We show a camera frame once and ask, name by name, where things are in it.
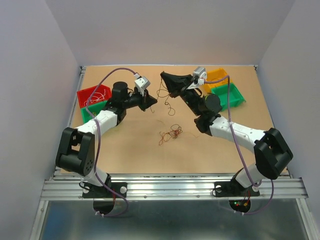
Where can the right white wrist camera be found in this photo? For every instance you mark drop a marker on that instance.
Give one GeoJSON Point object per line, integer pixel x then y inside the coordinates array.
{"type": "Point", "coordinates": [198, 79]}

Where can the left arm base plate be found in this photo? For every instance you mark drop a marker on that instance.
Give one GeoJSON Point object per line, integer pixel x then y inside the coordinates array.
{"type": "Point", "coordinates": [94, 192]}

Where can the yellow plastic bin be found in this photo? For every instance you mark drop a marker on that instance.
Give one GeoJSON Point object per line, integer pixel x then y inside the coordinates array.
{"type": "Point", "coordinates": [216, 75]}

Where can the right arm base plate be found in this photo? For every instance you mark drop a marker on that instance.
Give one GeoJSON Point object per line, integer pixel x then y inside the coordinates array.
{"type": "Point", "coordinates": [232, 189]}

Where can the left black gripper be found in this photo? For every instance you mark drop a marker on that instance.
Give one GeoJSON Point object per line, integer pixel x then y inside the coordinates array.
{"type": "Point", "coordinates": [145, 100]}

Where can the red plastic bin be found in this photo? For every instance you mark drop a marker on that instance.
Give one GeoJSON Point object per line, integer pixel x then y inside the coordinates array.
{"type": "Point", "coordinates": [103, 93]}

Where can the aluminium frame rail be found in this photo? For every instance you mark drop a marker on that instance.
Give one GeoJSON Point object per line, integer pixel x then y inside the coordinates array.
{"type": "Point", "coordinates": [170, 169]}

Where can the green plastic bin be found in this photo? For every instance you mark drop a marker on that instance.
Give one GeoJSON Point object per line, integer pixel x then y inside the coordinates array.
{"type": "Point", "coordinates": [94, 109]}
{"type": "Point", "coordinates": [235, 97]}

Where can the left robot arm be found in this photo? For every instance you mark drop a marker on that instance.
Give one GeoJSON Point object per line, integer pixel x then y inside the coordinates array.
{"type": "Point", "coordinates": [79, 147]}

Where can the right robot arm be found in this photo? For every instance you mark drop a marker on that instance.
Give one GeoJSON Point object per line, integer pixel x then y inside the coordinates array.
{"type": "Point", "coordinates": [271, 151]}

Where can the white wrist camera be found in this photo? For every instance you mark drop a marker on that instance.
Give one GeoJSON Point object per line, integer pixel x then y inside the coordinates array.
{"type": "Point", "coordinates": [198, 79]}
{"type": "Point", "coordinates": [142, 83]}

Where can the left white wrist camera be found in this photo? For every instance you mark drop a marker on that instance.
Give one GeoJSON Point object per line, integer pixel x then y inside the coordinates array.
{"type": "Point", "coordinates": [142, 83]}

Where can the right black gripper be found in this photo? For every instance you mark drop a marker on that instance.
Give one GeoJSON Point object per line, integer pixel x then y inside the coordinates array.
{"type": "Point", "coordinates": [176, 83]}

